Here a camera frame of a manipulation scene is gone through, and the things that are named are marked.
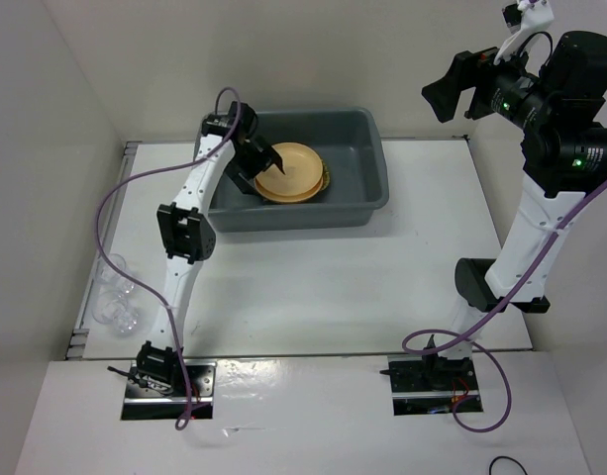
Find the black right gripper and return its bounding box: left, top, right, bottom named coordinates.
left=421, top=28, right=556, bottom=130

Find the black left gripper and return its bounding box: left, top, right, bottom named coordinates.
left=223, top=135, right=282, bottom=195

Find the cream plate with bear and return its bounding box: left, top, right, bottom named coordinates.
left=253, top=142, right=322, bottom=183

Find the clear plastic cup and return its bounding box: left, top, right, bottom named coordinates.
left=92, top=290, right=139, bottom=336
left=95, top=253, right=135, bottom=295

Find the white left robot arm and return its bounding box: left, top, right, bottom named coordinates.
left=137, top=101, right=282, bottom=396

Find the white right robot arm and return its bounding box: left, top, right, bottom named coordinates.
left=422, top=31, right=607, bottom=339

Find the grey plastic bin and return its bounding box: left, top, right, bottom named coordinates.
left=208, top=107, right=389, bottom=233

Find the clear plastic cup front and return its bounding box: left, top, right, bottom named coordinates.
left=92, top=290, right=139, bottom=336

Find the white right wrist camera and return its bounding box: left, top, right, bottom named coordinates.
left=493, top=0, right=555, bottom=65

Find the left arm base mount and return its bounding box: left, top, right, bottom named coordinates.
left=107, top=359, right=217, bottom=421

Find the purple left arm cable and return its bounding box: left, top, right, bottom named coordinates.
left=94, top=86, right=245, bottom=430

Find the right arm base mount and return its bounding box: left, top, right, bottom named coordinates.
left=379, top=355, right=483, bottom=416

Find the black cable loop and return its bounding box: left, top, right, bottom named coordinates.
left=489, top=454, right=528, bottom=475

